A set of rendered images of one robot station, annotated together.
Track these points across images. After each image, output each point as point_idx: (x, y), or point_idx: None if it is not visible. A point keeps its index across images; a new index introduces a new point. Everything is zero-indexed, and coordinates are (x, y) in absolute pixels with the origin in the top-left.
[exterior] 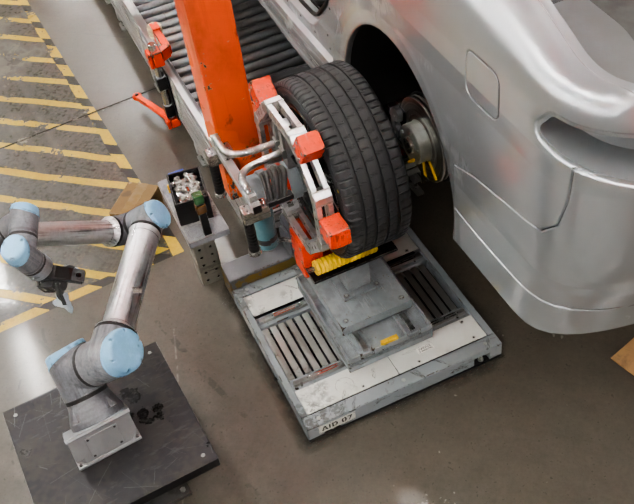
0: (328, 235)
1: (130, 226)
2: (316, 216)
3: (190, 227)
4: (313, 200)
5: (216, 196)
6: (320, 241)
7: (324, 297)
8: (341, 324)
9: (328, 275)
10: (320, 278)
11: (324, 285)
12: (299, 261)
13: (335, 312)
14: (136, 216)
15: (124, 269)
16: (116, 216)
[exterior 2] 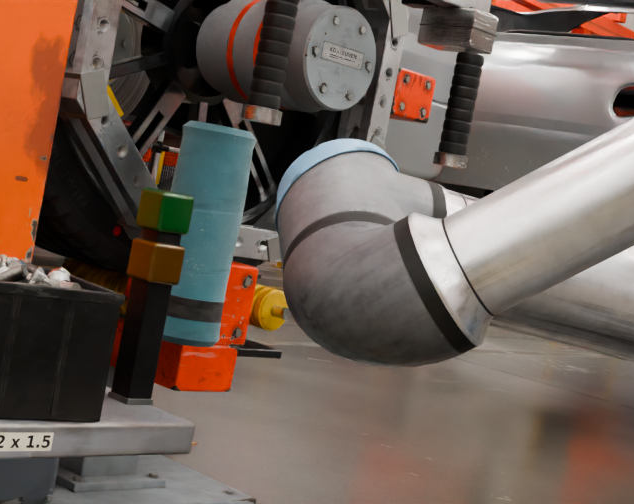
0: (433, 79)
1: (445, 208)
2: (395, 61)
3: (102, 414)
4: (406, 12)
5: (280, 117)
6: (380, 139)
7: (158, 502)
8: (242, 497)
9: (251, 341)
10: (265, 346)
11: (112, 498)
12: (212, 352)
13: (206, 498)
14: (406, 180)
15: None
16: (387, 225)
